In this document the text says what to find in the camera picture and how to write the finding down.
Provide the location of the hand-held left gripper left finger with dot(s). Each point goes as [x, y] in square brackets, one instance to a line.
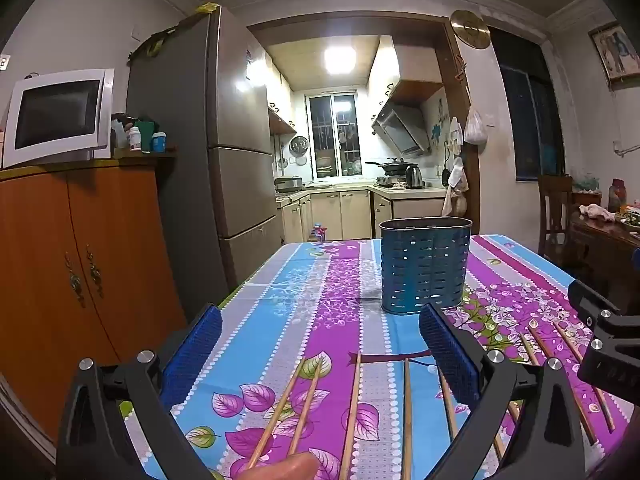
[195, 355]

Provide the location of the wooden chair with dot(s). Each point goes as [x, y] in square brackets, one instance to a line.
[555, 210]

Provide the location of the framed wall picture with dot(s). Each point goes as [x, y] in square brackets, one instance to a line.
[617, 50]

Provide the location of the plastic bottle cluster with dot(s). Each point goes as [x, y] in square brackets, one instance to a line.
[317, 233]

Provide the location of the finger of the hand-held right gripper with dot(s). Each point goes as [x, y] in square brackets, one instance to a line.
[595, 302]
[605, 372]

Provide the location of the white carton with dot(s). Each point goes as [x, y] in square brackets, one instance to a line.
[119, 132]

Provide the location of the floral striped tablecloth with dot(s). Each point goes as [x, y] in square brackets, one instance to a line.
[345, 280]

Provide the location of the steel rice cooker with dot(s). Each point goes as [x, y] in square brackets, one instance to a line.
[289, 184]

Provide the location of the blue lidded jar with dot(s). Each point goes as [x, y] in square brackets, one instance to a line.
[158, 141]

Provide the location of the blue perforated utensil holder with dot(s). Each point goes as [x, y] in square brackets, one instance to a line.
[425, 265]

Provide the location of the green container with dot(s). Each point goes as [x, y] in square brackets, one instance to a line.
[146, 135]

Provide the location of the dark green bag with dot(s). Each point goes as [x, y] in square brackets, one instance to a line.
[155, 44]

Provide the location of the beige upper kitchen cabinet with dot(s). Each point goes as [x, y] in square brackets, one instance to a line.
[415, 75]
[279, 105]

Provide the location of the barred kitchen window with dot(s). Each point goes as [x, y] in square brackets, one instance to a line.
[332, 135]

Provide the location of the flower wall sticker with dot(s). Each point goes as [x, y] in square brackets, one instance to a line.
[437, 127]

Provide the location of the black wok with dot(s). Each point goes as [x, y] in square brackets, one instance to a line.
[392, 165]

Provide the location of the dark wooden side table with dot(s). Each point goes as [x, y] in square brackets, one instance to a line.
[605, 245]

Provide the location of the square ceiling light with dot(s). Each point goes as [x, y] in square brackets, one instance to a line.
[340, 60]

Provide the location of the steel kettle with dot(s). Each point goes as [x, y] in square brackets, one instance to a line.
[415, 176]

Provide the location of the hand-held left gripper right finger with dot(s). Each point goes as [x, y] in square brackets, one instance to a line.
[447, 355]

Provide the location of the beige lower kitchen cabinets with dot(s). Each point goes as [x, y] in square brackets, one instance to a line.
[350, 212]

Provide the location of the dark room window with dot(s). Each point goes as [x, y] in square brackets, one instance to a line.
[530, 120]

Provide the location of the red jar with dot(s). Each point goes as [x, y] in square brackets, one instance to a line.
[616, 196]

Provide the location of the white medicine bottle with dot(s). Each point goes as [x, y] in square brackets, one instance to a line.
[134, 138]

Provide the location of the yellow crumpled bag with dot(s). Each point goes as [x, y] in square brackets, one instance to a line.
[207, 8]

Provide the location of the round hanging strainer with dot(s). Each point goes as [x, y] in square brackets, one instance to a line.
[299, 145]

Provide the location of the grey refrigerator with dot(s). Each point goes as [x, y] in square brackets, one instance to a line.
[240, 180]

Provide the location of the orange wooden cabinet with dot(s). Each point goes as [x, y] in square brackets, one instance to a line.
[50, 260]

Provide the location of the gold wall clock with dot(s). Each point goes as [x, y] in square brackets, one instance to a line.
[470, 28]

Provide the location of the person's left hand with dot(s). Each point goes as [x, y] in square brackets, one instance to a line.
[285, 467]

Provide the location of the white plastic bag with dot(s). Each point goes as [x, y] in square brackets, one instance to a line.
[474, 127]

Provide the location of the pink cloth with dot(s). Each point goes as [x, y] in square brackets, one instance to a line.
[597, 211]

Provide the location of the steel range hood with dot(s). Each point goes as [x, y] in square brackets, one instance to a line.
[402, 127]

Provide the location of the white microwave oven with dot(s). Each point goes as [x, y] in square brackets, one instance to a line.
[55, 115]

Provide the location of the hanging kitchen cloths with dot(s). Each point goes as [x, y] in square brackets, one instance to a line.
[457, 175]

